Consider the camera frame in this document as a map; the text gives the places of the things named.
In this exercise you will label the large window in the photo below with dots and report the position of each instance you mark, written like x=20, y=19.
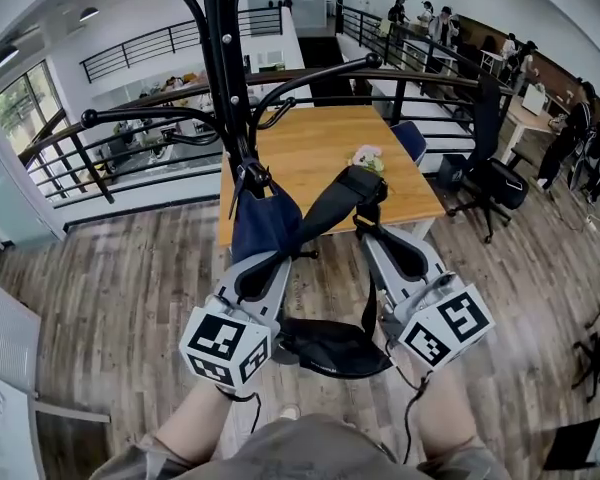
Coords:
x=25, y=103

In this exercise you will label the person's right forearm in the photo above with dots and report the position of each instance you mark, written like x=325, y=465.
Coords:
x=447, y=413

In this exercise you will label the person's light shoe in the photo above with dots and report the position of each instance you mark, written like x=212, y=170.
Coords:
x=290, y=412

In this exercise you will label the white power strip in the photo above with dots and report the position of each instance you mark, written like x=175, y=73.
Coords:
x=591, y=223

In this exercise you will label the white-legged wooden table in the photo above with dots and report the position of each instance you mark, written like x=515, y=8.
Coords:
x=525, y=120

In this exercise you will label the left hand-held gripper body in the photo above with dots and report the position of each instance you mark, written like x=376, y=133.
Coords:
x=225, y=343

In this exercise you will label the black metal railing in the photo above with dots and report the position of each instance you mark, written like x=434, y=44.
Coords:
x=105, y=168
x=170, y=43

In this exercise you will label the dark blue bag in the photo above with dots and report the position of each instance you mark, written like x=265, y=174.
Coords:
x=265, y=223

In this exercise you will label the person's olive shirt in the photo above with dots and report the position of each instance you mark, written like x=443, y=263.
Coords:
x=305, y=453

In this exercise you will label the black coat rack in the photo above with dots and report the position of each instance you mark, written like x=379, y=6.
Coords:
x=219, y=43

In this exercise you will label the black waste bin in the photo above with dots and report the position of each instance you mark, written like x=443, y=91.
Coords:
x=451, y=173

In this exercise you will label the blue chair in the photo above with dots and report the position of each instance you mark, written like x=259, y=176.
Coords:
x=409, y=140

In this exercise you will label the wooden table with white legs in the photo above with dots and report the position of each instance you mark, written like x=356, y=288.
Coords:
x=315, y=143

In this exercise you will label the black office chair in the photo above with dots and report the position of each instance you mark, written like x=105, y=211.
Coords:
x=495, y=183

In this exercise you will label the white box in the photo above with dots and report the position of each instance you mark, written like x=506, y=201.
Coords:
x=534, y=100

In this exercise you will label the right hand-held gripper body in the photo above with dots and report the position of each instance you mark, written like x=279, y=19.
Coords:
x=445, y=328

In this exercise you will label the white crumpled object on table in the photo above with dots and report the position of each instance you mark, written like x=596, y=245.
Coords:
x=367, y=158

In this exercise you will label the person's left forearm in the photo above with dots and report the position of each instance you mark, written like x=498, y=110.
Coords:
x=195, y=423

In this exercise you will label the black pendant lamp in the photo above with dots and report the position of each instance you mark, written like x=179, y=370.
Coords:
x=5, y=57
x=88, y=14

